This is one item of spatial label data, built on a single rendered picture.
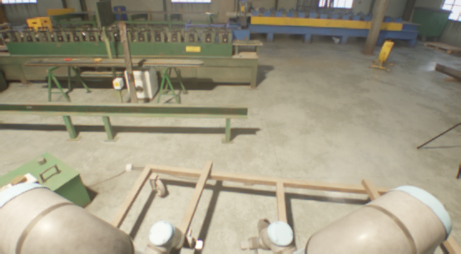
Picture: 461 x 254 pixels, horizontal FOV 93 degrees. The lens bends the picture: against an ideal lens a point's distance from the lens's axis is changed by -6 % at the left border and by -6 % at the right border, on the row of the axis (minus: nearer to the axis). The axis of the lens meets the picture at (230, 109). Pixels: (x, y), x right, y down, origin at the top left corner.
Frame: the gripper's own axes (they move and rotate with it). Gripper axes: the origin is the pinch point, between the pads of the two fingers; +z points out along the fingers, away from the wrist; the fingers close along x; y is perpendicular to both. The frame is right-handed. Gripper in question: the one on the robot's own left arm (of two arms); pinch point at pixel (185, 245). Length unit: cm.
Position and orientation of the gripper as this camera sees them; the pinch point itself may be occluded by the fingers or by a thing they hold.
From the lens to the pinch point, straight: 131.8
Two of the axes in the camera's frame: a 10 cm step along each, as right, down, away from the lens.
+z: 1.4, 6.2, 7.8
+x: -9.9, 0.1, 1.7
